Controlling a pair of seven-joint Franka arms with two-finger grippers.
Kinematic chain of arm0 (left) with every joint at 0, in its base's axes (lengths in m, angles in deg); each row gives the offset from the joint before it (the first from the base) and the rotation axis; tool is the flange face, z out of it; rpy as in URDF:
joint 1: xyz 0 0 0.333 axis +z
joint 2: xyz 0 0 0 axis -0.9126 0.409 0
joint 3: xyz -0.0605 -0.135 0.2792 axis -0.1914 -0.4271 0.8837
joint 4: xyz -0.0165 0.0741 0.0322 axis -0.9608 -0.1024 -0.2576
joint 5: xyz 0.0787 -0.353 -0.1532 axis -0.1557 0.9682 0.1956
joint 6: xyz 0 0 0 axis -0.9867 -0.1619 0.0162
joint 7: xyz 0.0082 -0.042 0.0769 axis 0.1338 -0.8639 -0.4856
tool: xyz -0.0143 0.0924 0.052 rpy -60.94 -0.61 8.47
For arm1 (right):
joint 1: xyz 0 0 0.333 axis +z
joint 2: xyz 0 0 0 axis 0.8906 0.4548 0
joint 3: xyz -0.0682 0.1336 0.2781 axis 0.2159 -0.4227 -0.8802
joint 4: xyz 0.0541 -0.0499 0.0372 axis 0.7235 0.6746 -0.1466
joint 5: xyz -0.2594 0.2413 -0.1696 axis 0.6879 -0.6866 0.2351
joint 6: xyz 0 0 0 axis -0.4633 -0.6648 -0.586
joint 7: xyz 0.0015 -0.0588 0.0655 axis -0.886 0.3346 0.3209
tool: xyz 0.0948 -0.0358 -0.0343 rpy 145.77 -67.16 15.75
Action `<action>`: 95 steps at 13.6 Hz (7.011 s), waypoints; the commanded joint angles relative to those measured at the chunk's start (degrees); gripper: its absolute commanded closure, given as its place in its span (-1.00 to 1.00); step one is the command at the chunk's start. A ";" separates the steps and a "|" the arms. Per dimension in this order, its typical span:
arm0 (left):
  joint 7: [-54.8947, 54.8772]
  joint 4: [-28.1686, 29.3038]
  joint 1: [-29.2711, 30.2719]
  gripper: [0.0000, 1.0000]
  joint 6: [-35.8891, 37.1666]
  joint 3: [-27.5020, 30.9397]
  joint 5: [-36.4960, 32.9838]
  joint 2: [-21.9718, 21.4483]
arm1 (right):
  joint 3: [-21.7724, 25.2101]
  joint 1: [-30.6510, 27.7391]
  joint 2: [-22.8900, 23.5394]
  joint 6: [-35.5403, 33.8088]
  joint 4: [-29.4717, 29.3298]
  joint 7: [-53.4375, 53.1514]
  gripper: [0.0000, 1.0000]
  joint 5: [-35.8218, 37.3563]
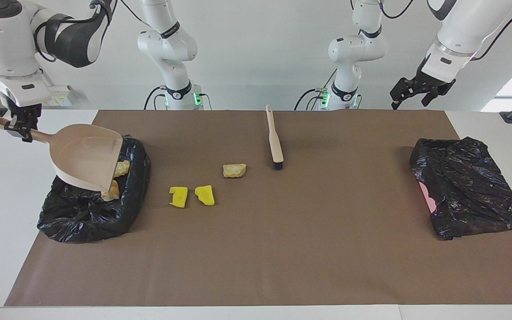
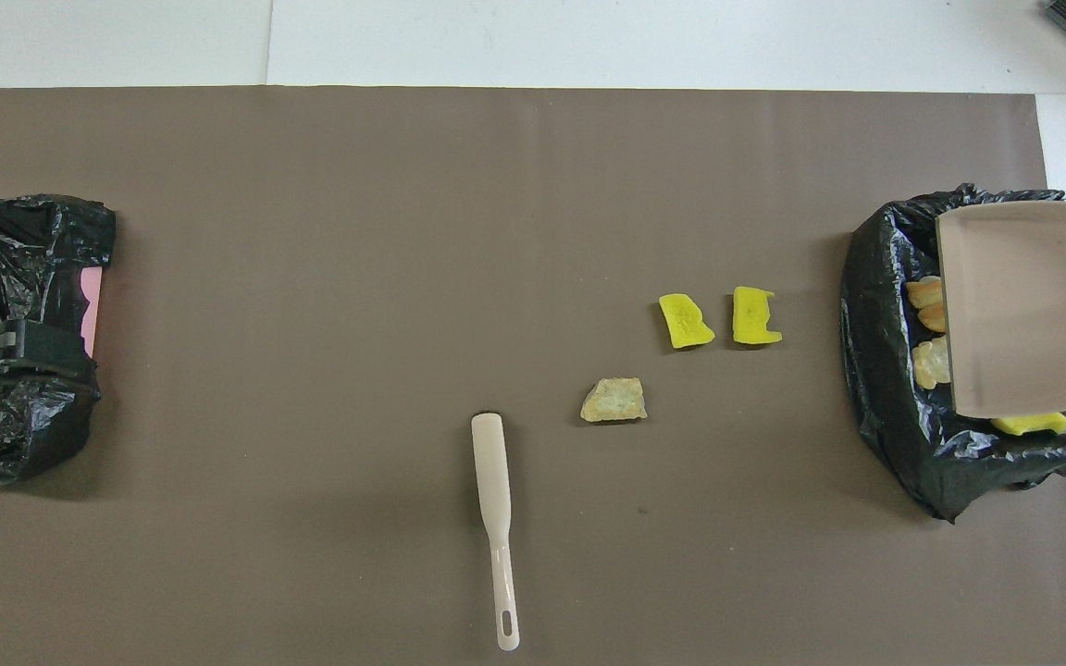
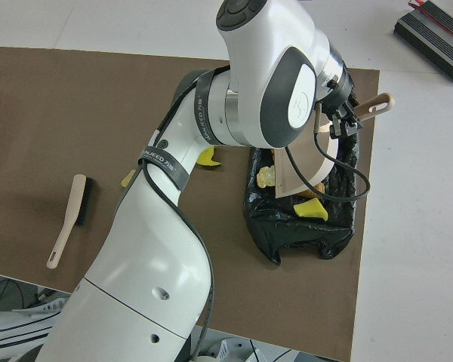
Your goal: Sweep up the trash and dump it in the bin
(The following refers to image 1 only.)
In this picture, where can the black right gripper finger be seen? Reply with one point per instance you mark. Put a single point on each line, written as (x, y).
(10, 124)
(27, 131)

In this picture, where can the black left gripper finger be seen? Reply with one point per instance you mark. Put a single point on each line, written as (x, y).
(431, 98)
(402, 89)

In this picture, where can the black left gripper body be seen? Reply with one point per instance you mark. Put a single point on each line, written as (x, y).
(429, 84)

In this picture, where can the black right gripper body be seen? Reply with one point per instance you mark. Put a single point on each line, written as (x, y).
(25, 111)

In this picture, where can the beige plastic dustpan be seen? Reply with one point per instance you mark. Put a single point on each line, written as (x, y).
(87, 155)

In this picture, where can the pale dumpling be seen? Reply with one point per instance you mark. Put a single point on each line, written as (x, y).
(122, 169)

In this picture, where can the orange striped croissant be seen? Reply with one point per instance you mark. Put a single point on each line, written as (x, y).
(113, 190)

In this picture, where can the notched yellow sponge piece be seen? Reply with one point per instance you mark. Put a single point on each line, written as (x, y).
(178, 197)

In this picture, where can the yellow sponge chunk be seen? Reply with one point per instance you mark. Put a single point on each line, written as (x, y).
(205, 196)

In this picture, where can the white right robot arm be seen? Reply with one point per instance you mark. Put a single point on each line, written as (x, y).
(7, 44)

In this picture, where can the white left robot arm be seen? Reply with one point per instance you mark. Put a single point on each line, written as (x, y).
(465, 26)

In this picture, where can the pink bin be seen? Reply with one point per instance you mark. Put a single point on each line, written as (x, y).
(427, 198)

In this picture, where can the black plastic trash bag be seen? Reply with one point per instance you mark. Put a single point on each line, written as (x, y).
(91, 218)
(474, 191)

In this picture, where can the brown paper table mat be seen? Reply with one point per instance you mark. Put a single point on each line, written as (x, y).
(194, 266)

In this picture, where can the white wall socket box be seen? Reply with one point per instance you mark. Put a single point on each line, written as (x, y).
(56, 95)

